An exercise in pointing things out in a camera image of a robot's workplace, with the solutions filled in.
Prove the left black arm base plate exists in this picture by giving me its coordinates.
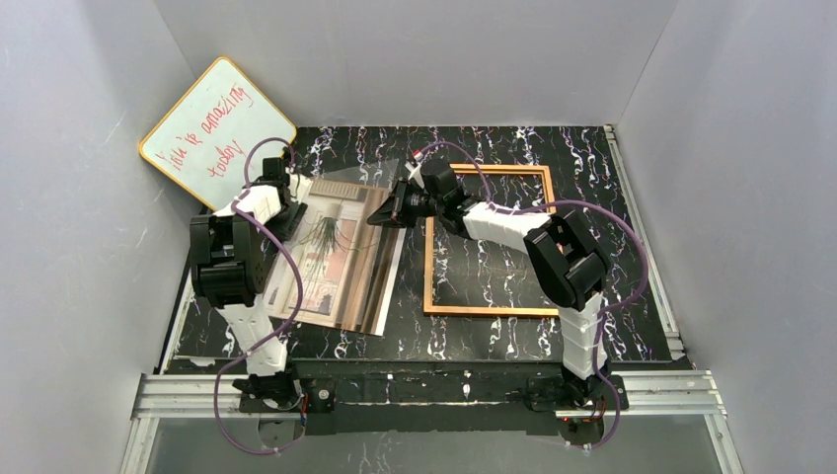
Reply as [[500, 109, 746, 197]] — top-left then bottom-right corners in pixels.
[[232, 374, 336, 414]]

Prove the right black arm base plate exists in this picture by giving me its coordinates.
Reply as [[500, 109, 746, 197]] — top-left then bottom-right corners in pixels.
[[521, 373, 630, 414]]

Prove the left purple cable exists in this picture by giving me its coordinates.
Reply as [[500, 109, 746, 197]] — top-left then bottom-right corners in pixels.
[[214, 137, 306, 456]]

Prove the printed photo of plant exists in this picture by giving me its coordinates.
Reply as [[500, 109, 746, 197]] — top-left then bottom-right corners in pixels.
[[286, 180, 405, 336]]

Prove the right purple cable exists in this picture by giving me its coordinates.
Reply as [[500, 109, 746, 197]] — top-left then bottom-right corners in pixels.
[[418, 140, 649, 451]]

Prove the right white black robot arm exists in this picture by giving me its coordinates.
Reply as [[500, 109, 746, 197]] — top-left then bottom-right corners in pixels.
[[366, 159, 611, 380]]

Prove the transparent acrylic sheet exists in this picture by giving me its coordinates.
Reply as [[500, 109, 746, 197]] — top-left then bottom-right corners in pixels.
[[311, 159, 402, 198]]

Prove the purple cable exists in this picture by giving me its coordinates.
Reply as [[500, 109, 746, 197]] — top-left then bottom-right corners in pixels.
[[418, 140, 649, 451], [214, 137, 306, 456]]

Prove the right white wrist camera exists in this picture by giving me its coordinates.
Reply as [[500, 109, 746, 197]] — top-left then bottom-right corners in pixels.
[[406, 150, 425, 190]]

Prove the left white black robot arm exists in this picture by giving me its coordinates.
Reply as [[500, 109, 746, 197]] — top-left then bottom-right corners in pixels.
[[189, 157, 312, 378]]

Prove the whiteboard with red writing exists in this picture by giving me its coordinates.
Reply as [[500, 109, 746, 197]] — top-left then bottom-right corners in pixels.
[[138, 56, 297, 210]]

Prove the orange wooden picture frame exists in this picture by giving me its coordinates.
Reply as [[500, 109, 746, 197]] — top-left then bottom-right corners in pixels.
[[421, 163, 561, 319]]

